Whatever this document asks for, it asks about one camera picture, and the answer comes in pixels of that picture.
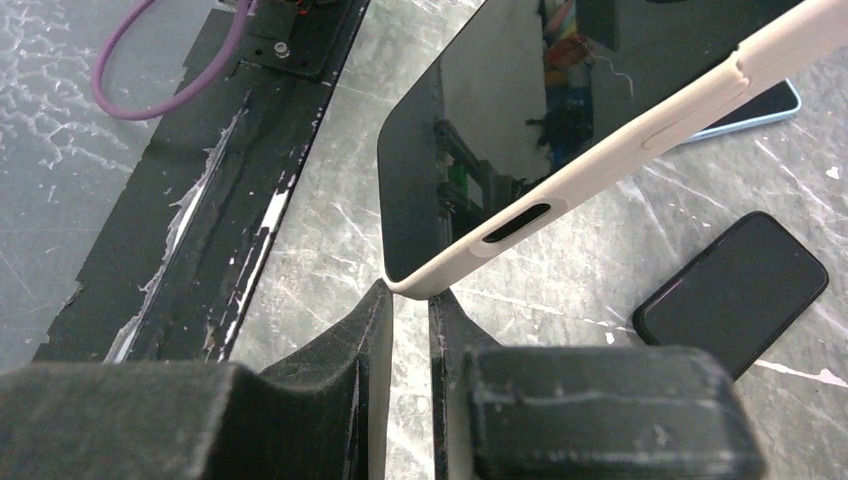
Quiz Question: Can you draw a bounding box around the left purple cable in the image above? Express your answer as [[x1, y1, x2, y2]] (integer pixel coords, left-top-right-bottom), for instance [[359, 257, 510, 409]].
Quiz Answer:
[[90, 0, 256, 122]]

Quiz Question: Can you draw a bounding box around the bare black phone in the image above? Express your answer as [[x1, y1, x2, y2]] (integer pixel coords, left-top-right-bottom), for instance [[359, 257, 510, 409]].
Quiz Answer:
[[632, 211, 829, 379]]

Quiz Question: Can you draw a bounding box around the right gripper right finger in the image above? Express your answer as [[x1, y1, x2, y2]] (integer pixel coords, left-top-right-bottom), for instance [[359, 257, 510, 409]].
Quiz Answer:
[[428, 291, 768, 479]]

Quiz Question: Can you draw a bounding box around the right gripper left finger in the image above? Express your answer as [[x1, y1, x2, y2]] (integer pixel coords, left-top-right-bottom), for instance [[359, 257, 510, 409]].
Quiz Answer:
[[1, 281, 393, 479]]

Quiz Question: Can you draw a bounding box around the phone in blue case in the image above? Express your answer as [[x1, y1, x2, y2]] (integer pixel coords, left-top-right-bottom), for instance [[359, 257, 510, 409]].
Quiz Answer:
[[685, 80, 802, 144]]

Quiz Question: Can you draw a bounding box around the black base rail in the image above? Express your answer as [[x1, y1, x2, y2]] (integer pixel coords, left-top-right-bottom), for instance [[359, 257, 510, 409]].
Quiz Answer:
[[35, 1, 367, 363]]

